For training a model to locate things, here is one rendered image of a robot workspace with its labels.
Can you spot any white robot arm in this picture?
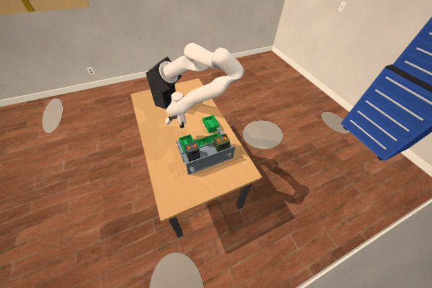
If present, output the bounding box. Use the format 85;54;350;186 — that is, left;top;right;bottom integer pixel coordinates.
159;43;244;125

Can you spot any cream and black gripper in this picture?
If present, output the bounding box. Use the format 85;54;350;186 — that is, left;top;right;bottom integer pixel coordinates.
177;114;186;128

